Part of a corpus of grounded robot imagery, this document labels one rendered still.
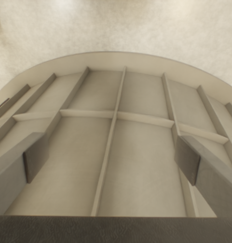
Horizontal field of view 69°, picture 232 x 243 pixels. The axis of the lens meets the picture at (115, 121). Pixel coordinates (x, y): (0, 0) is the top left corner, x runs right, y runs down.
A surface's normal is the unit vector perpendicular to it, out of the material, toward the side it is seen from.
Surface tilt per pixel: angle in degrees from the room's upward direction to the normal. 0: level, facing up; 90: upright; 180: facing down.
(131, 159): 90
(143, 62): 0
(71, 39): 0
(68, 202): 90
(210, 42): 0
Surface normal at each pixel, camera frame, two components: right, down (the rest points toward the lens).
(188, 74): -0.13, 0.64
